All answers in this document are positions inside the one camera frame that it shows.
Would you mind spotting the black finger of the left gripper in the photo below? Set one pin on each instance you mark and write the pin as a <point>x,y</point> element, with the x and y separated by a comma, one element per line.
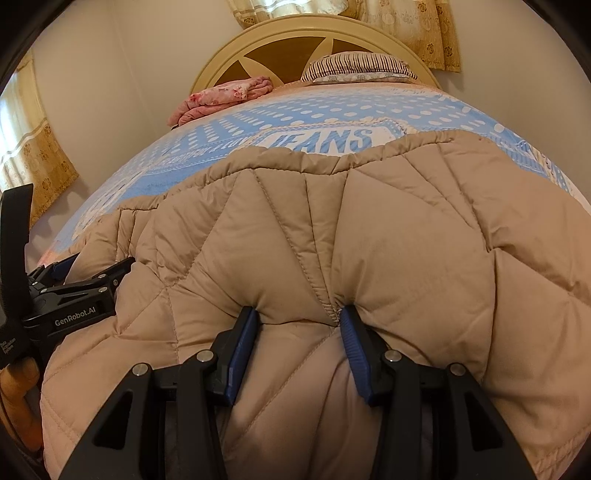
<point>109,279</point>
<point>47,276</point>

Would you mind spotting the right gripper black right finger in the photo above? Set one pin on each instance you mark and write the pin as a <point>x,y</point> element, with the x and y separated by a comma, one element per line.
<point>437,423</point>

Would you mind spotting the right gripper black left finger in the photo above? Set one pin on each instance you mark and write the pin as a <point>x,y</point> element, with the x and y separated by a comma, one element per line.
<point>127,437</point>

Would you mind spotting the beige quilted puffer jacket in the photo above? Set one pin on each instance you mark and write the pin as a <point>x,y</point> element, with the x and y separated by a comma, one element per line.
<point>444,245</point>

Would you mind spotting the person's left hand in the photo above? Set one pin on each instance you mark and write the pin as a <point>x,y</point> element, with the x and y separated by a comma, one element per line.
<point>22,423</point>

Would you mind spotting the beige curtain on side window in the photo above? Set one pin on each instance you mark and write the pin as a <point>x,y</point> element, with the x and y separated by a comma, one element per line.
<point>30,152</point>

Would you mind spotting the folded pink floral blanket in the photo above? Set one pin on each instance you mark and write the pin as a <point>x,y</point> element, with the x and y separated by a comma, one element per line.
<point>218,98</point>

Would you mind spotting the blue and pink bedspread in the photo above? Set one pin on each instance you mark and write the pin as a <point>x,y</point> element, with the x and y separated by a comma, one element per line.
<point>328,120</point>

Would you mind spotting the cream wooden headboard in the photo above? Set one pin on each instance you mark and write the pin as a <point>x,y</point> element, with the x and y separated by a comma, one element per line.
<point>282,48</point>

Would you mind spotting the striped pillow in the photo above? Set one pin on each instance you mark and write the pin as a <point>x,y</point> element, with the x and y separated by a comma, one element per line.
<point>357,63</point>

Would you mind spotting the beige curtain behind headboard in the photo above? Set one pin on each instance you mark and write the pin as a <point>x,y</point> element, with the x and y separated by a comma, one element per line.
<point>427,27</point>

